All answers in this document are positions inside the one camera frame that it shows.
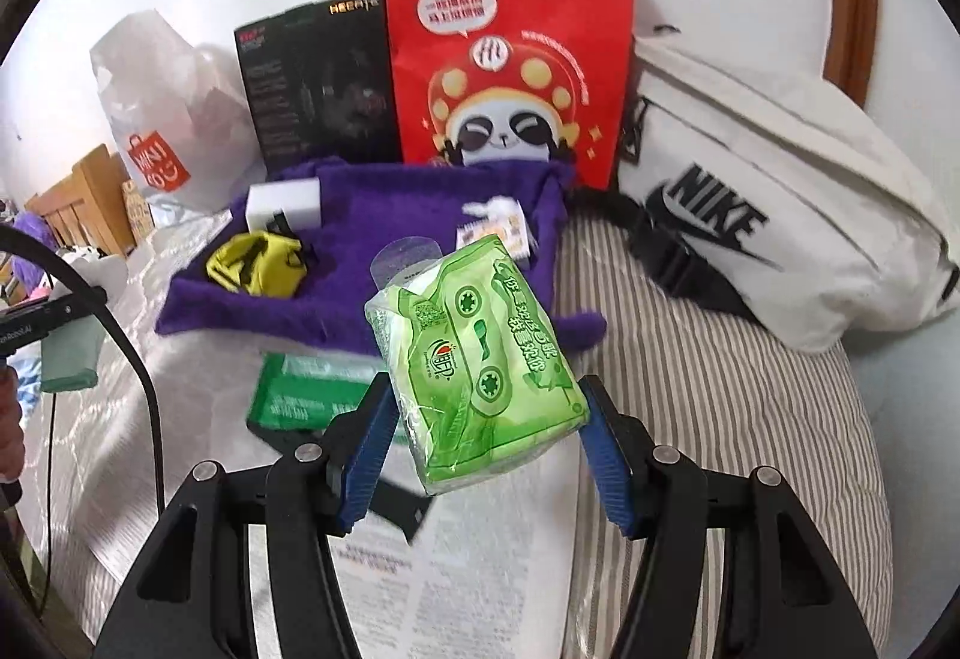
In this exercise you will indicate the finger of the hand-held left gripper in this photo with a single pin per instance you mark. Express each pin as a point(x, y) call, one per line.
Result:
point(67, 310)

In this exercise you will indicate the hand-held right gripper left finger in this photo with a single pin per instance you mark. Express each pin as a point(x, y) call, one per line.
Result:
point(367, 456)

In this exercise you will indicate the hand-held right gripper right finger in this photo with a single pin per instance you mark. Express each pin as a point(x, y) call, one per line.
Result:
point(607, 471)

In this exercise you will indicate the green packet box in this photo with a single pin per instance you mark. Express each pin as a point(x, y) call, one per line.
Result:
point(300, 389)

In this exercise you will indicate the green tissue pack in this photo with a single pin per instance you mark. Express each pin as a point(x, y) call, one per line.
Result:
point(480, 366)

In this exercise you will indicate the yellow black pouch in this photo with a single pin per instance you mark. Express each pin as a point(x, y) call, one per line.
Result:
point(262, 265)

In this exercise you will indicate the purple cloth tray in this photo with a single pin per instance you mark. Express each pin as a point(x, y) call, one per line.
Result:
point(360, 231)

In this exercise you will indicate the white charger box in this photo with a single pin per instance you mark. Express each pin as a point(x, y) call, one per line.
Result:
point(281, 198)

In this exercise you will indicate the small white sachet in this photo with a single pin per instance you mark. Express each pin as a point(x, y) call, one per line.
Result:
point(495, 224)

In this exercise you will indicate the person's left hand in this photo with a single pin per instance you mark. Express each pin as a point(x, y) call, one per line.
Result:
point(9, 434)

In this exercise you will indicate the purple plush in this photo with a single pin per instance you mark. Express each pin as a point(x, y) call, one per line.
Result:
point(34, 228)

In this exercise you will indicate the patterned box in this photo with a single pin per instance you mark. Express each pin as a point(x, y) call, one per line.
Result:
point(139, 209)

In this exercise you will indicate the striped bed sheet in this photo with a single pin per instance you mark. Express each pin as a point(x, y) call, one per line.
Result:
point(712, 404)

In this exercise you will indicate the newspaper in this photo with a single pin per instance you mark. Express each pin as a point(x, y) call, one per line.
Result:
point(465, 569)

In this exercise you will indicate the grey plastic shopping bag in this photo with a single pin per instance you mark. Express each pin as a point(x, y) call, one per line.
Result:
point(165, 104)

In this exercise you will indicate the black headset box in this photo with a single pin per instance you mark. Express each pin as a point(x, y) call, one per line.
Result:
point(315, 89)

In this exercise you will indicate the white waist bag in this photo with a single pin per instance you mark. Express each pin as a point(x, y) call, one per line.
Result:
point(787, 141)

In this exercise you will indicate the red paper bag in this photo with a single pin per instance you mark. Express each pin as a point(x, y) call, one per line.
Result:
point(510, 29)

